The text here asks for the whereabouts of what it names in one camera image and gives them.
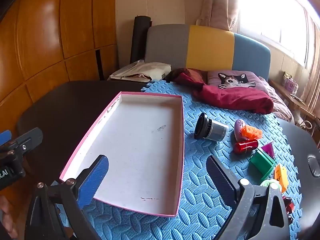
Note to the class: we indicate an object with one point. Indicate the magenta plastic cup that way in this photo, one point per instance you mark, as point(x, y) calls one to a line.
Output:
point(268, 150)

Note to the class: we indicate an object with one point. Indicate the maroon cloth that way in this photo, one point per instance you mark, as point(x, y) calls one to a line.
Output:
point(232, 97)

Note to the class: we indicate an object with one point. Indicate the black silver cylinder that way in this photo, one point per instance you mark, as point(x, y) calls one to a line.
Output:
point(212, 130)

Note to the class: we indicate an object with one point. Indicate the wooden side table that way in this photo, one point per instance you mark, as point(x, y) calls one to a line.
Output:
point(300, 105)

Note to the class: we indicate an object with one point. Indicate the wooden wardrobe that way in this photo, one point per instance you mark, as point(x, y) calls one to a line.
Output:
point(50, 30)

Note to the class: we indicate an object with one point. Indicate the red cylinder stamp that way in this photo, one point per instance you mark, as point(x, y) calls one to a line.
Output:
point(246, 146)

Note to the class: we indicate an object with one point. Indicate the black rolled mat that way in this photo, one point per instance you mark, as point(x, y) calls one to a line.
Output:
point(140, 37)

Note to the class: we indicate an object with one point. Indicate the orange linked cubes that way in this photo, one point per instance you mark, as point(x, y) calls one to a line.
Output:
point(251, 132)

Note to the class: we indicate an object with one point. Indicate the person's left hand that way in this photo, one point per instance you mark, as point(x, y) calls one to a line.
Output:
point(6, 217)

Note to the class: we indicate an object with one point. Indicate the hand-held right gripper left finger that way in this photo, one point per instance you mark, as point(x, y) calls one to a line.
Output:
point(95, 180)

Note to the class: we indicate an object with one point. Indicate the cat print pillow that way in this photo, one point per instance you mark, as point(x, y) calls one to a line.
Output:
point(235, 80)

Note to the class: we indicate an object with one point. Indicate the purple toy box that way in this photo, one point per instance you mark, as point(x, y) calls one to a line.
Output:
point(291, 83)

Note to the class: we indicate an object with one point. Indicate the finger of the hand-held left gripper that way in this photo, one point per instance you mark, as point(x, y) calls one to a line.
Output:
point(5, 137)
point(27, 140)

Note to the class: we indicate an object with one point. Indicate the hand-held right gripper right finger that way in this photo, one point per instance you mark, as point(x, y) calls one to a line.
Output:
point(220, 177)

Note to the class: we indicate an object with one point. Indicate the pink bedding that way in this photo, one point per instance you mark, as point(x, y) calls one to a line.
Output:
point(280, 102)

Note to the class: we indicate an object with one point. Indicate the pink egg-shaped toy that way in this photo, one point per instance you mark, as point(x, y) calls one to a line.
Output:
point(238, 127)

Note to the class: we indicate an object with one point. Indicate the orange block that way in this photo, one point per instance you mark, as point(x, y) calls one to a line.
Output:
point(281, 177)

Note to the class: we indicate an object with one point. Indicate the pink cardboard box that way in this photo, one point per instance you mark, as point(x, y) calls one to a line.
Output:
point(140, 142)

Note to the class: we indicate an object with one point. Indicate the red puzzle piece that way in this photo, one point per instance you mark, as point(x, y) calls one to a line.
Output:
point(291, 207)

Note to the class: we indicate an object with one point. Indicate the grey yellow blue headboard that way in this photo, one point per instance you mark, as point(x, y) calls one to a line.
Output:
point(210, 47)

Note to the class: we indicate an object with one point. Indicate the pink curtain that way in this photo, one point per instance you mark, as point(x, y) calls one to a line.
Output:
point(220, 5)
point(311, 75)

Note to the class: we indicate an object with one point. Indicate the blue foam mat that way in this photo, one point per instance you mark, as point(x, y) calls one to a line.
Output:
point(195, 200)

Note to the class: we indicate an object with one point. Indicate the beige tote bag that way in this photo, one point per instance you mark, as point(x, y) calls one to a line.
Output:
point(155, 71)

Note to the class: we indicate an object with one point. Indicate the green square block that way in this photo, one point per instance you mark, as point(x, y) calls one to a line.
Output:
point(262, 163)

